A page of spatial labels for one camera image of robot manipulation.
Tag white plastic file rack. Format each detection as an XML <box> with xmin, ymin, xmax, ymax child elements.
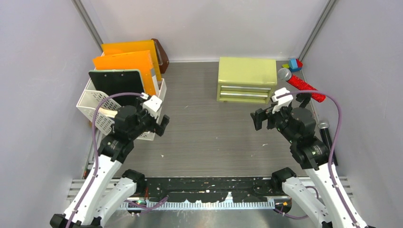
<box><xmin>76</xmin><ymin>78</ymin><xmax>167</xmax><ymax>141</ymax></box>

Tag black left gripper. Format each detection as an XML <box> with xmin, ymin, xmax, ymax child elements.
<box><xmin>129</xmin><ymin>97</ymin><xmax>169</xmax><ymax>140</ymax></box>

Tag red glitter microphone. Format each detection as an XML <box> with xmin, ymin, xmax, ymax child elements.
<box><xmin>277</xmin><ymin>68</ymin><xmax>326</xmax><ymax>103</ymax></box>

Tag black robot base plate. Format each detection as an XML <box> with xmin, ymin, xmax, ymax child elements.
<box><xmin>132</xmin><ymin>177</ymin><xmax>286</xmax><ymax>203</ymax></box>

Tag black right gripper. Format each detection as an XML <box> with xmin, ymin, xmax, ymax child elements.
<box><xmin>250</xmin><ymin>100</ymin><xmax>297</xmax><ymax>143</ymax></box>

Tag thin orange folder in rack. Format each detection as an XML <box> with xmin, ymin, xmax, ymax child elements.
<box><xmin>101</xmin><ymin>39</ymin><xmax>165</xmax><ymax>81</ymax></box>

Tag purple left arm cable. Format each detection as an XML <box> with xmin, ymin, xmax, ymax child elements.
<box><xmin>64</xmin><ymin>92</ymin><xmax>169</xmax><ymax>228</ymax></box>

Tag thick orange binder folder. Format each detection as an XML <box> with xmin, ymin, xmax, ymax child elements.
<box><xmin>93</xmin><ymin>50</ymin><xmax>160</xmax><ymax>95</ymax></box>

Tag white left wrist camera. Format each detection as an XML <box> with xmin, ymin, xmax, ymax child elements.
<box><xmin>140</xmin><ymin>93</ymin><xmax>163</xmax><ymax>119</ymax></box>

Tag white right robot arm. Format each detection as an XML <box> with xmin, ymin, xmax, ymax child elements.
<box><xmin>250</xmin><ymin>107</ymin><xmax>369</xmax><ymax>228</ymax></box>

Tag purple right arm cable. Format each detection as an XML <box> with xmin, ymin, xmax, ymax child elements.
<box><xmin>274</xmin><ymin>90</ymin><xmax>361</xmax><ymax>228</ymax></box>

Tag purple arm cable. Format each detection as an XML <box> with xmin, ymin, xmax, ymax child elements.
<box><xmin>274</xmin><ymin>90</ymin><xmax>361</xmax><ymax>228</ymax></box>
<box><xmin>64</xmin><ymin>92</ymin><xmax>169</xmax><ymax>228</ymax></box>

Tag colourful toy blocks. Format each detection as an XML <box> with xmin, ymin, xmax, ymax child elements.
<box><xmin>282</xmin><ymin>58</ymin><xmax>303</xmax><ymax>72</ymax></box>

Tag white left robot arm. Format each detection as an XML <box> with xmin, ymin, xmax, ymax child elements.
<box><xmin>50</xmin><ymin>105</ymin><xmax>170</xmax><ymax>228</ymax></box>

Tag black clipboard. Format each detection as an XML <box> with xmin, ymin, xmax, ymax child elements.
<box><xmin>88</xmin><ymin>69</ymin><xmax>144</xmax><ymax>95</ymax></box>

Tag Nineteen Eighty-Four dark book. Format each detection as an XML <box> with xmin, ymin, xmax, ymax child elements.
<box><xmin>98</xmin><ymin>107</ymin><xmax>118</xmax><ymax>119</ymax></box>

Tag brown wooden object behind rack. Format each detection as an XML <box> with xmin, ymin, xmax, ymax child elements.
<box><xmin>152</xmin><ymin>38</ymin><xmax>170</xmax><ymax>74</ymax></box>

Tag black microphone stand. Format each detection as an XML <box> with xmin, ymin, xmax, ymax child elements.
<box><xmin>296</xmin><ymin>93</ymin><xmax>312</xmax><ymax>108</ymax></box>

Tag green metal drawer cabinet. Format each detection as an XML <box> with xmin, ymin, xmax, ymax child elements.
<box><xmin>217</xmin><ymin>57</ymin><xmax>278</xmax><ymax>104</ymax></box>

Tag black handheld microphone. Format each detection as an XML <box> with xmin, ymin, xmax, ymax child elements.
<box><xmin>318</xmin><ymin>121</ymin><xmax>333</xmax><ymax>152</ymax></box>

